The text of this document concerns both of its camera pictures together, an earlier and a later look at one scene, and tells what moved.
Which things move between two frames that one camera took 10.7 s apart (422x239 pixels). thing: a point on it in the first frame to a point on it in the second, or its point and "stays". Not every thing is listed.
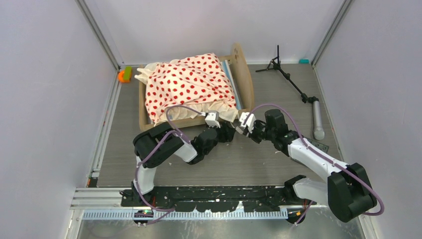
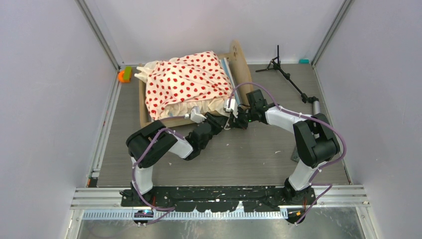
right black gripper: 250,131 to 236,119
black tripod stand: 318,130 stays
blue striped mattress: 232,82 stays
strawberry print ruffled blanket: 187,87 stays
